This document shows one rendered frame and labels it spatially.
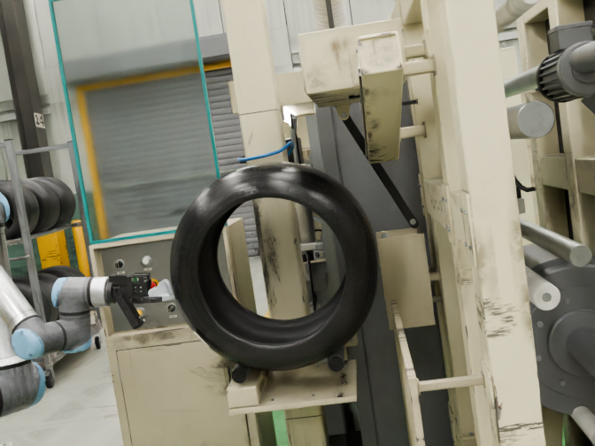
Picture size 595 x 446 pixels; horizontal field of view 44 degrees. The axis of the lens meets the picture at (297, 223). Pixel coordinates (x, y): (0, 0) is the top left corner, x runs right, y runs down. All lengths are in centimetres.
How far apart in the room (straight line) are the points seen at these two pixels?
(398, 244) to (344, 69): 75
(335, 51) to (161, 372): 163
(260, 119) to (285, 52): 915
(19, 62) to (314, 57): 1085
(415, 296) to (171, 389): 111
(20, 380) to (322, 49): 148
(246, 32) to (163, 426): 156
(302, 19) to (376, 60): 999
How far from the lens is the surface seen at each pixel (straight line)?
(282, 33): 1158
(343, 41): 178
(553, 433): 285
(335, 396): 215
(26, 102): 1240
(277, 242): 242
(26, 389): 260
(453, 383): 162
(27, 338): 219
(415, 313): 238
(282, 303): 245
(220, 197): 201
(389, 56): 168
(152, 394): 301
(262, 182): 199
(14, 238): 603
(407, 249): 234
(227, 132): 1169
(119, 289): 224
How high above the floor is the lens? 150
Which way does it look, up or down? 5 degrees down
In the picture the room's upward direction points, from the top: 8 degrees counter-clockwise
